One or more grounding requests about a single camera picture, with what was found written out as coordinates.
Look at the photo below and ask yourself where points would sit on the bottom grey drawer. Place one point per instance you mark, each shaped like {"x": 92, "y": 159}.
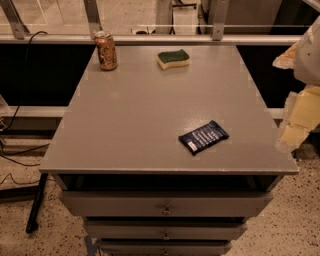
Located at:
{"x": 164, "y": 248}

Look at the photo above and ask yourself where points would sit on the blue rxbar blueberry wrapper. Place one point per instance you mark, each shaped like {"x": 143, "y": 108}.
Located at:
{"x": 203, "y": 137}

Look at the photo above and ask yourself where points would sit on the black metal stand leg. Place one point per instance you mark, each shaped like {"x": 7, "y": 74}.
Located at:
{"x": 32, "y": 220}

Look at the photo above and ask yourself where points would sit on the grey drawer cabinet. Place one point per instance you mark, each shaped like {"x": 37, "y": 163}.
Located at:
{"x": 120, "y": 131}

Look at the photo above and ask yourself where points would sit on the grey drawer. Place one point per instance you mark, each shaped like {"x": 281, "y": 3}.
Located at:
{"x": 165, "y": 203}
{"x": 164, "y": 248}
{"x": 165, "y": 229}

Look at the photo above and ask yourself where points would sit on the metal railing frame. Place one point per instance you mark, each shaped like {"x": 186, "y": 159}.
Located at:
{"x": 155, "y": 22}

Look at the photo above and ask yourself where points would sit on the top grey drawer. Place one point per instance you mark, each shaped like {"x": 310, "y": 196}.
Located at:
{"x": 165, "y": 203}

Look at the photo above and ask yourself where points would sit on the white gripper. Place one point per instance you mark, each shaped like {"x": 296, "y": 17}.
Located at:
{"x": 309, "y": 60}

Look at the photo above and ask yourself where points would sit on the brown patterned drink can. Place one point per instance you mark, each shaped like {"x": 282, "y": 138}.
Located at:
{"x": 106, "y": 50}

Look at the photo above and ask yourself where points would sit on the middle grey drawer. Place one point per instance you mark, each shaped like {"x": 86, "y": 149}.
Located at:
{"x": 165, "y": 229}

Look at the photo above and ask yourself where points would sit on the green and yellow sponge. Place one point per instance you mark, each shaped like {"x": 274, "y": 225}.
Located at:
{"x": 169, "y": 59}

